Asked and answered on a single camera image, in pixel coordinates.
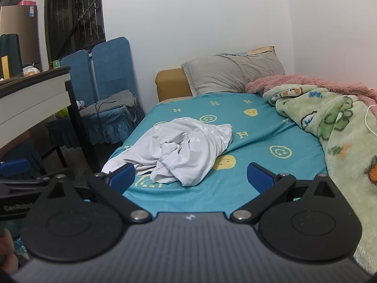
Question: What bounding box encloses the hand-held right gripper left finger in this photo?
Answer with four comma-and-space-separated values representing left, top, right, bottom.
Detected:
44, 163, 152, 223

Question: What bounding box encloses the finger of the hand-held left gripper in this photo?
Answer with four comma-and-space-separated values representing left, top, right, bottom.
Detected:
0, 159, 31, 180

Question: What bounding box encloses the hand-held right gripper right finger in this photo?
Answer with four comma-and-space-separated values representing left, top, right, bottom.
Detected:
230, 162, 339, 223

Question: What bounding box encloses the white t-shirt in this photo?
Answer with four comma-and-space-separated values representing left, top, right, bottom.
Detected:
102, 117, 234, 187

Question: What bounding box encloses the person's left hand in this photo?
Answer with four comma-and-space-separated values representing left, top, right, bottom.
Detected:
0, 231, 15, 273

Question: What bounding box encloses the dark blue covered chair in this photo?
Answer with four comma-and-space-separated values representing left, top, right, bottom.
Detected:
0, 137, 48, 179

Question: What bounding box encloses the teal smiley bed sheet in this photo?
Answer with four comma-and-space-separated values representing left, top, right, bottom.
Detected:
102, 93, 328, 217

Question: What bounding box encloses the white desk with black legs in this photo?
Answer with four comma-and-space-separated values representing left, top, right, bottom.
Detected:
0, 65, 102, 174

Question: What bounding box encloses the grey cloth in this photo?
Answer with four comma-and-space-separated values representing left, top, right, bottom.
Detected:
79, 90, 137, 118

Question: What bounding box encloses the green printed blanket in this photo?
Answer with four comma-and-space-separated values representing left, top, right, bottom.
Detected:
263, 84, 377, 275

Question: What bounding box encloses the grey pillow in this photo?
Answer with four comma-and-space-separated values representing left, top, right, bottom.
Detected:
181, 52, 286, 96

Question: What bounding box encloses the pink fluffy blanket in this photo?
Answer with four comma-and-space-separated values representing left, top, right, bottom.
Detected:
245, 75, 377, 108

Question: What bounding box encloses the dark green folded board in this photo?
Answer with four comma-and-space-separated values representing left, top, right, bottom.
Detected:
0, 34, 22, 79

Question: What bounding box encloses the yellow pillow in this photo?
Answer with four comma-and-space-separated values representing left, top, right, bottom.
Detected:
234, 46, 276, 56

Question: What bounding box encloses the tall brown cabinet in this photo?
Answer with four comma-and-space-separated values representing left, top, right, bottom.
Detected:
0, 5, 40, 71

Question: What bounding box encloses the dark window with grille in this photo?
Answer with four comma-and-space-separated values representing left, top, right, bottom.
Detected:
44, 0, 107, 62

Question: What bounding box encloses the thin black cable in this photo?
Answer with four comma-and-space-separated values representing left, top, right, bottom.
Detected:
95, 100, 117, 143

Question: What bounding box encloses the white cable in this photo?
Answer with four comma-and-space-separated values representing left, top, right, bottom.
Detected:
365, 104, 377, 133

